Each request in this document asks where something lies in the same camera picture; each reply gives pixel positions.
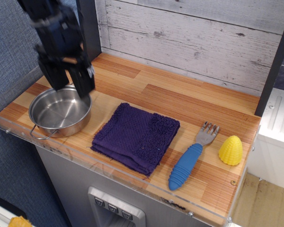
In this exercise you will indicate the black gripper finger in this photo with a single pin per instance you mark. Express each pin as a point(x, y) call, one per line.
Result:
point(55, 74)
point(83, 80)

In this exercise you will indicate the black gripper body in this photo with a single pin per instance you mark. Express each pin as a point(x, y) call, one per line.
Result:
point(61, 37)

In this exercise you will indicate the small stainless steel pan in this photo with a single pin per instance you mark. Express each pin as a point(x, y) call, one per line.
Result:
point(59, 113)

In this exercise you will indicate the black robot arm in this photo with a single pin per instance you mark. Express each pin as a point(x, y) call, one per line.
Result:
point(41, 9)

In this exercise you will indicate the clear acrylic table guard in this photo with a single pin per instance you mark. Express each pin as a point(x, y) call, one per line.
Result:
point(212, 189)

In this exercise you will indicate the folded purple cloth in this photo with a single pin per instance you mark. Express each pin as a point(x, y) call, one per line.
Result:
point(136, 138)

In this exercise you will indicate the grey cabinet front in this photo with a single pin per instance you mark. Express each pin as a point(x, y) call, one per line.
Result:
point(72, 181)

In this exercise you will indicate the silver button panel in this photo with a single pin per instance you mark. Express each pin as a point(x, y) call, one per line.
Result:
point(110, 211)

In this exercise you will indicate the orange yellow toy object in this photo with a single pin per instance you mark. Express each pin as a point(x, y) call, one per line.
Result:
point(19, 222)

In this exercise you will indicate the yellow plastic corn toy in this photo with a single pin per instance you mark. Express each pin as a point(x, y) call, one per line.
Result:
point(231, 151)

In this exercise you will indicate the white toy sink unit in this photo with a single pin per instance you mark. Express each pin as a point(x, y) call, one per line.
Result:
point(266, 159)

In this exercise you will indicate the dark left cabinet post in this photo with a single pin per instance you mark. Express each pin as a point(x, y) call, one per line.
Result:
point(89, 27)

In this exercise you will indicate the dark cabinet post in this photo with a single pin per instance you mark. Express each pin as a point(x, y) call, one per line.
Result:
point(271, 78)
point(89, 27)

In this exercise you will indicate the blue handled metal fork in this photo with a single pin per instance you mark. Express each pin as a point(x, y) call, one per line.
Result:
point(183, 168)

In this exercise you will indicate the dark right cabinet post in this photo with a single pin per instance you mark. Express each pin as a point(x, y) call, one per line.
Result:
point(271, 78)

